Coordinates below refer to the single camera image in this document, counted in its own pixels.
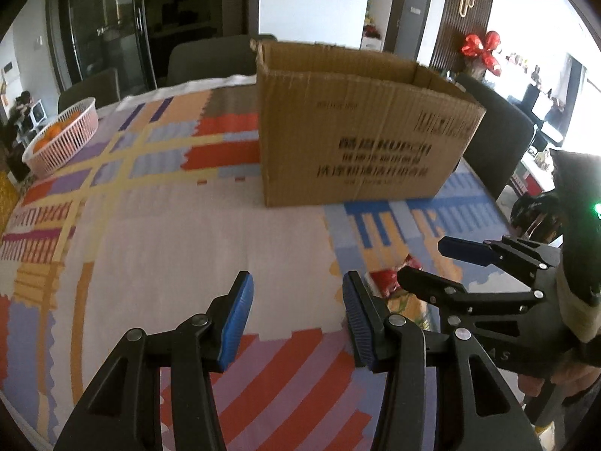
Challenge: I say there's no person's right hand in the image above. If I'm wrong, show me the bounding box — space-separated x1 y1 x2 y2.
518 361 601 407

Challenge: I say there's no colourful patterned tablecloth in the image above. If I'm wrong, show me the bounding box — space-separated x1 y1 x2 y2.
0 73 532 451

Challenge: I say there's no small dark dining chair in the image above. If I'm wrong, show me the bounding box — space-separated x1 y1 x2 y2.
57 68 121 112

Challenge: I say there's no pile of oranges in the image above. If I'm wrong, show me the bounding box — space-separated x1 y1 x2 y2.
30 112 82 150

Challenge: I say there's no red bow balloon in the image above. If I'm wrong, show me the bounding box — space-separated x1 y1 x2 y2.
461 31 503 76

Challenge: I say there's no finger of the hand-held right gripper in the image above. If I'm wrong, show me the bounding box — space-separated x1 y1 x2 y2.
397 265 546 316
438 236 563 288

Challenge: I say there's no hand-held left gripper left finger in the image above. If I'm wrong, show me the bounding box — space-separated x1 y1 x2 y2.
54 271 255 451

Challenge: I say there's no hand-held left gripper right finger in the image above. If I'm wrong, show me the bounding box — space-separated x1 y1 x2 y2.
342 271 542 451

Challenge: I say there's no white plastic basket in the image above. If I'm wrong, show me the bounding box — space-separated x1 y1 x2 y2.
22 97 100 178

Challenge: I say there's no brown cardboard box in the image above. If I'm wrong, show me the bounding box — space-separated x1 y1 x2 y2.
251 40 487 208

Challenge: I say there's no dark glass door cabinet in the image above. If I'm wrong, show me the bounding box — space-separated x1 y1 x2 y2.
46 0 262 95

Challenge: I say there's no red snack packet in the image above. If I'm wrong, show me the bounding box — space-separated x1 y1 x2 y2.
370 254 429 300

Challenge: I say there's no yellow snack packet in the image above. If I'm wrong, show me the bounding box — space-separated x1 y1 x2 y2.
398 291 443 330

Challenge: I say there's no dark interior door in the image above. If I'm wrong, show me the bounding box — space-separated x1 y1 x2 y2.
391 0 435 65

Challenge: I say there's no wide dark dining chair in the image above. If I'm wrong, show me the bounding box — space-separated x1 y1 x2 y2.
166 34 279 88

